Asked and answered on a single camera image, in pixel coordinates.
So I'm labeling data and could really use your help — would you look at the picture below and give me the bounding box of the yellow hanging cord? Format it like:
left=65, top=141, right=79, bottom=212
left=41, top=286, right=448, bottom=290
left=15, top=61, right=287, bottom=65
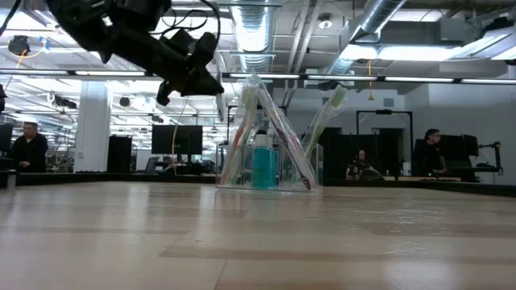
left=366, top=60, right=375, bottom=102

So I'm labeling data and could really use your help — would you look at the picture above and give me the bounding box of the purple white toothbrush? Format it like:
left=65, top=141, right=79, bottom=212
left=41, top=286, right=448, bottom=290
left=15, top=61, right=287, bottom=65
left=256, top=86, right=318, bottom=191

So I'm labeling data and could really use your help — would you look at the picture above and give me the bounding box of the bright ceiling lamp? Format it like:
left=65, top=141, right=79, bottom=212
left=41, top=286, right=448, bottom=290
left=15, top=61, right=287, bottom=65
left=340, top=43, right=464, bottom=62

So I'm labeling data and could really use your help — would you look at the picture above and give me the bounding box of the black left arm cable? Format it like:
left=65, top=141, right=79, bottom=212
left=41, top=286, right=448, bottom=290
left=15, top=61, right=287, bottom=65
left=152, top=0, right=222, bottom=53

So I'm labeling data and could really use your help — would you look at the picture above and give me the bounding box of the long ceiling light strip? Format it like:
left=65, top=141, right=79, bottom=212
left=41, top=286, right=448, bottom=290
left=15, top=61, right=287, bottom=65
left=0, top=68, right=147, bottom=77
left=223, top=72, right=516, bottom=85

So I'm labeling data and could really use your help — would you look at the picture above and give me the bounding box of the black aluminium table frame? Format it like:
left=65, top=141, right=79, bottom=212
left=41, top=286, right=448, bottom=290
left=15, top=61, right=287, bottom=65
left=0, top=171, right=516, bottom=198

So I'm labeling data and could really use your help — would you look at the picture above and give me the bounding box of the clear plastic organizer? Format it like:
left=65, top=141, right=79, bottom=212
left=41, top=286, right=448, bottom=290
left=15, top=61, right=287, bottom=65
left=214, top=141, right=325, bottom=193

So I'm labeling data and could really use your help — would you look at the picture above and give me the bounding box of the white pillar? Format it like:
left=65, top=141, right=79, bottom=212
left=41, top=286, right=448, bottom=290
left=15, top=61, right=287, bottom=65
left=73, top=80, right=113, bottom=173

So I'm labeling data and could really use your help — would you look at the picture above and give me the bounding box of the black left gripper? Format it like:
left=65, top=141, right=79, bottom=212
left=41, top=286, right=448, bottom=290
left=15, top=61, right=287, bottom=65
left=100, top=23, right=225, bottom=106

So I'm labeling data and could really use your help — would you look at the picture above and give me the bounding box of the orange white toothbrush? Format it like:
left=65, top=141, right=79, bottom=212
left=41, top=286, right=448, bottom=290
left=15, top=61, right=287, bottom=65
left=219, top=104, right=253, bottom=186

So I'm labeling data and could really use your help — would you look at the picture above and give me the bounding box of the black monitor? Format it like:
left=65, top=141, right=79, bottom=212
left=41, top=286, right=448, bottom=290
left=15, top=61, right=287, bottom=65
left=151, top=124, right=204, bottom=156

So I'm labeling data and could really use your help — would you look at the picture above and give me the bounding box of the blue mouthwash bottle white cap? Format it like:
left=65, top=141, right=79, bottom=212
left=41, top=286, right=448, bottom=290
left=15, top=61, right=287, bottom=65
left=250, top=135, right=278, bottom=190

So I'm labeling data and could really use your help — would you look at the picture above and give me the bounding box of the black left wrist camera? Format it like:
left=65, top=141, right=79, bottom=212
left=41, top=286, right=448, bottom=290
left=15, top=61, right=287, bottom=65
left=189, top=31, right=218, bottom=68

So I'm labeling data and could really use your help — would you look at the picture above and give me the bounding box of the silver ventilation duct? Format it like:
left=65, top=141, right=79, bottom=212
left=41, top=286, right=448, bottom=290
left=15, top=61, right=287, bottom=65
left=231, top=0, right=279, bottom=73
left=326, top=0, right=408, bottom=76

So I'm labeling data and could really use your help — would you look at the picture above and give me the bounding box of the black cabinet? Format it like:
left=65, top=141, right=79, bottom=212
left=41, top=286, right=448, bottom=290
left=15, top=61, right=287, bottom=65
left=106, top=135, right=133, bottom=173

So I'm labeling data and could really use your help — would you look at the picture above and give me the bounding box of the person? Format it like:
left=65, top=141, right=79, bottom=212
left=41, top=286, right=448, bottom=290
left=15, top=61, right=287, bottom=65
left=345, top=149, right=384, bottom=181
left=10, top=121, right=49, bottom=174
left=413, top=128, right=448, bottom=177

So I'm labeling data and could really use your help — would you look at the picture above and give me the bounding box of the black gantry frame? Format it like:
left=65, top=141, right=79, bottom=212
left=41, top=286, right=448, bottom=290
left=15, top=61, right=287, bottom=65
left=356, top=109, right=414, bottom=178

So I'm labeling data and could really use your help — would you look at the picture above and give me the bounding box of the green white toothbrush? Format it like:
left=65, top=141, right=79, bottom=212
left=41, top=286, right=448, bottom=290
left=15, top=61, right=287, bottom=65
left=302, top=84, right=350, bottom=162

